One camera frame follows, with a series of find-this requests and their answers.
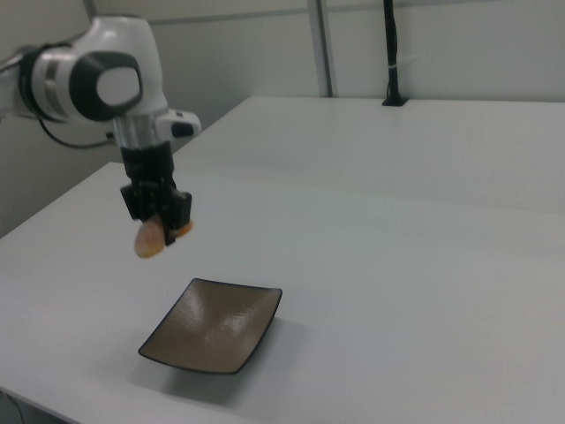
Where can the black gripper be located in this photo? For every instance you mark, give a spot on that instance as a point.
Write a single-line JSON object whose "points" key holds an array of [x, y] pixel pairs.
{"points": [[148, 165]]}

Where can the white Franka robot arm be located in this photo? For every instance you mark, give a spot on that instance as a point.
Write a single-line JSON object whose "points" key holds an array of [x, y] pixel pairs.
{"points": [[110, 66]]}

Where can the brown square ceramic plate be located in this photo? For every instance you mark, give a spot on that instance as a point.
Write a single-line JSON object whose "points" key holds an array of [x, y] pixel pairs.
{"points": [[212, 329]]}

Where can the sugar-dusted orange bread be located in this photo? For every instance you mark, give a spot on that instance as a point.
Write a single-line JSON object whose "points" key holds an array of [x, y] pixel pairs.
{"points": [[149, 242]]}

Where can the black camera pole with base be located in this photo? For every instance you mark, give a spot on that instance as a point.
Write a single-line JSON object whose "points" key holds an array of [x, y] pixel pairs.
{"points": [[392, 57]]}

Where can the grey partition post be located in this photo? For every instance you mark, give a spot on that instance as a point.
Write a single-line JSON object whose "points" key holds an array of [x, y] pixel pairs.
{"points": [[322, 48]]}

